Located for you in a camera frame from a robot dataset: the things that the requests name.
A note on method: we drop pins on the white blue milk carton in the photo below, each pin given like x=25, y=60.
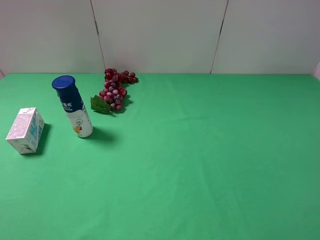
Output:
x=26, y=131

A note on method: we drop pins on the green tablecloth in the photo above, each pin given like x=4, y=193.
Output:
x=191, y=157

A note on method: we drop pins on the red grape bunch with leaf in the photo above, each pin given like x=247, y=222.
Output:
x=114, y=96

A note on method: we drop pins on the blue white yogurt bottle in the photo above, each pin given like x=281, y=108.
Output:
x=73, y=105

